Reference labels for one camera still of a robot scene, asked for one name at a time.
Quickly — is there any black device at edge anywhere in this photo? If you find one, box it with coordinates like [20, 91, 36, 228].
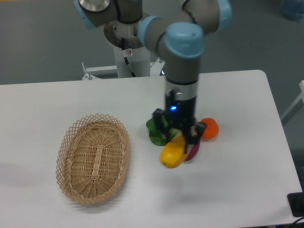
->
[287, 192, 304, 217]

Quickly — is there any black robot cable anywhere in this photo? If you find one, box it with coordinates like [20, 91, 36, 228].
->
[121, 38, 137, 78]

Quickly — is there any white metal base frame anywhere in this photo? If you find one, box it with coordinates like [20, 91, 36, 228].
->
[81, 57, 165, 80]

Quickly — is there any oval wicker basket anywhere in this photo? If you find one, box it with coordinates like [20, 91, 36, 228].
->
[56, 114, 130, 204]

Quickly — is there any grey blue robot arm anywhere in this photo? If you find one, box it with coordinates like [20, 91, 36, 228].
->
[74, 0, 232, 153]

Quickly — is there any yellow mango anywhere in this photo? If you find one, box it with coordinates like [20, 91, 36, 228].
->
[160, 133, 188, 169]

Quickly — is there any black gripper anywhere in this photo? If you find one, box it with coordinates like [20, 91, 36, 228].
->
[152, 90, 206, 152]

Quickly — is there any green bok choy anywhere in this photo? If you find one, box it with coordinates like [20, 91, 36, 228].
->
[146, 116, 181, 146]

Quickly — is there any orange tangerine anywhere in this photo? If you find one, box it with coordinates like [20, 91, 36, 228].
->
[201, 118, 219, 140]

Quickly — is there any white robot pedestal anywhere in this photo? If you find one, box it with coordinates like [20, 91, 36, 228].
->
[113, 46, 150, 78]

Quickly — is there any white furniture leg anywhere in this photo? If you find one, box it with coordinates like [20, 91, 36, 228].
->
[280, 80, 304, 126]

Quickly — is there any purple sweet potato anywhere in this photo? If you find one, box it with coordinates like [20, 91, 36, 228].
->
[184, 141, 200, 162]

